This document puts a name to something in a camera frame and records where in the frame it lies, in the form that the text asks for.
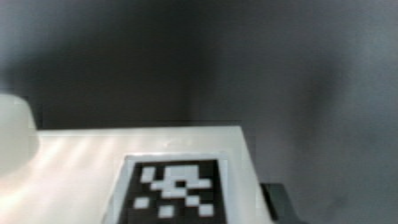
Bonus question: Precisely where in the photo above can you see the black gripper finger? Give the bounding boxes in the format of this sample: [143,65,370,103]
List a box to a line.
[262,183,310,224]

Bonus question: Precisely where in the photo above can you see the white drawer with knob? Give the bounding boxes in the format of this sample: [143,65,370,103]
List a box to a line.
[0,94,276,224]

